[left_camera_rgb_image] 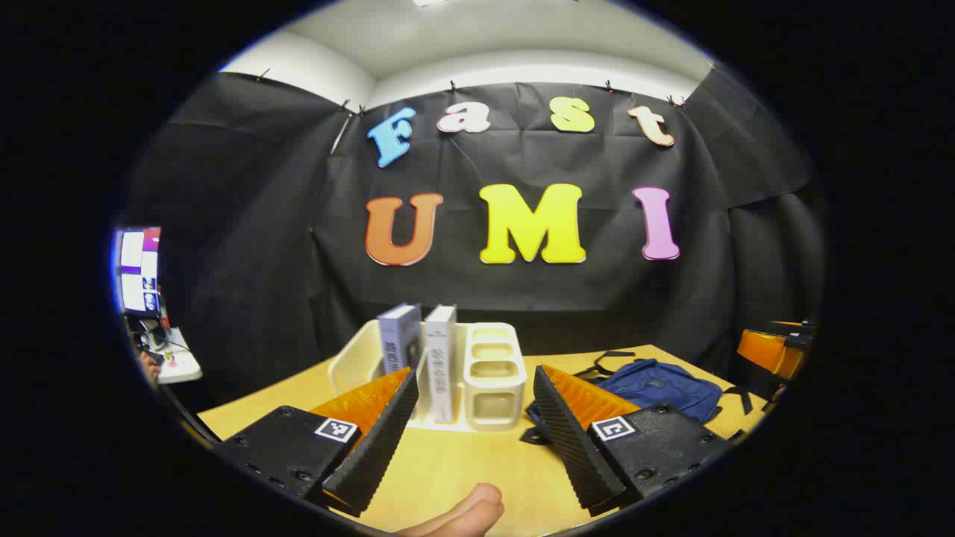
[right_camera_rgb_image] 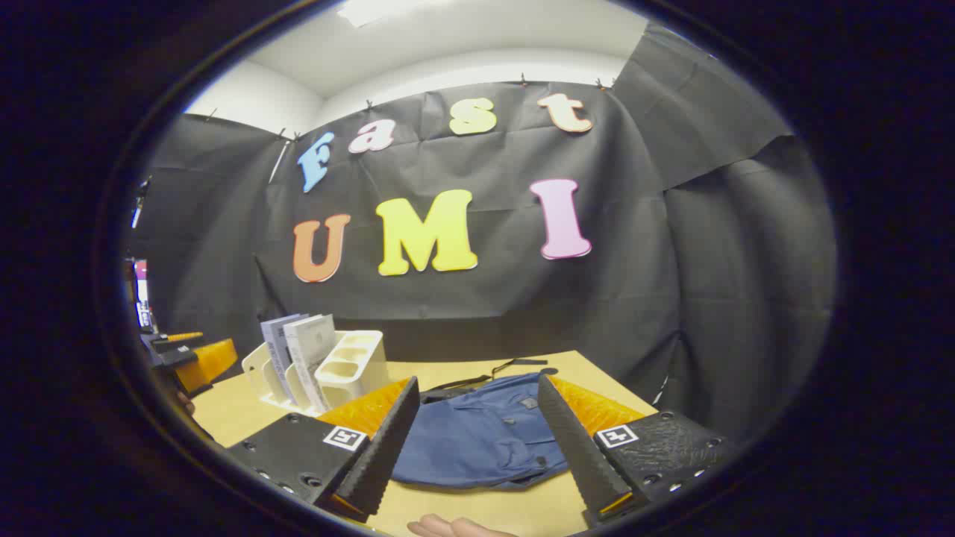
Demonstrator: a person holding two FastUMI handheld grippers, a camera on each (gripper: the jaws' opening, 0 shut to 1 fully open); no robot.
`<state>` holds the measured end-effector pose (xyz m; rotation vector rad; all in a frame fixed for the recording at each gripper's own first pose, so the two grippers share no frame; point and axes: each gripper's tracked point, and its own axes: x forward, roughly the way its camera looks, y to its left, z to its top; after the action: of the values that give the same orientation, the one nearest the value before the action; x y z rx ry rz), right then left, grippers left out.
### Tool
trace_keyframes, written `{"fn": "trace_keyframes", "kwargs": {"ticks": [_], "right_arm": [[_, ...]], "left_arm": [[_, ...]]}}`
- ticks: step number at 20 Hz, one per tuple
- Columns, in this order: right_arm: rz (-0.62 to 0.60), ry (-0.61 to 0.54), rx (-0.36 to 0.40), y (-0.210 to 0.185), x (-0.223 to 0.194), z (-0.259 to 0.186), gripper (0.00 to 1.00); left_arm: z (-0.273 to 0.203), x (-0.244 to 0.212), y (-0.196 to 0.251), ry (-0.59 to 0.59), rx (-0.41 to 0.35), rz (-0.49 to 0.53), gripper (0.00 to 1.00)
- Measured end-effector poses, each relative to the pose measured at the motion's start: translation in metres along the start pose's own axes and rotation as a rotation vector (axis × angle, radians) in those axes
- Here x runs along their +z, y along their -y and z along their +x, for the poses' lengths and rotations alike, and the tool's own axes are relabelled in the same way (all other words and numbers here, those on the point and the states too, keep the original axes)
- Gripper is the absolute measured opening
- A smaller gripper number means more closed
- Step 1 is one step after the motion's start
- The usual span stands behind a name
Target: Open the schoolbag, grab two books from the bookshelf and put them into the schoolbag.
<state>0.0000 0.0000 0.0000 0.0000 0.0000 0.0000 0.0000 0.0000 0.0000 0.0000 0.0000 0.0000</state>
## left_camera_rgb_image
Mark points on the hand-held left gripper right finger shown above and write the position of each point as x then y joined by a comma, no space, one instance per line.
571,440

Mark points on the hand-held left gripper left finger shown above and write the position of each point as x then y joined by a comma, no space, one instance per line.
377,440

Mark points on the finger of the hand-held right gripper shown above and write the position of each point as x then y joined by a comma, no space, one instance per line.
768,352
794,325

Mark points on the blue schoolbag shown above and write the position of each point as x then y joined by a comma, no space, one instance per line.
656,384

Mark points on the white plastic bookshelf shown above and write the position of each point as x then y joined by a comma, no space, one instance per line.
492,373

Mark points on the white book grey patterned cover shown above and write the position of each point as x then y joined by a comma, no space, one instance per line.
440,358

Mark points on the blue-grey thick book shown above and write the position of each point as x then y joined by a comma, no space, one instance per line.
399,335

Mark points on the white side table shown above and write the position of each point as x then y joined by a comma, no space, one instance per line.
179,365

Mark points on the black backdrop cloth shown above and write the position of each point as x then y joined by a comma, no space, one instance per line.
261,224

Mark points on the computer monitor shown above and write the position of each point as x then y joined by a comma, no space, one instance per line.
138,272

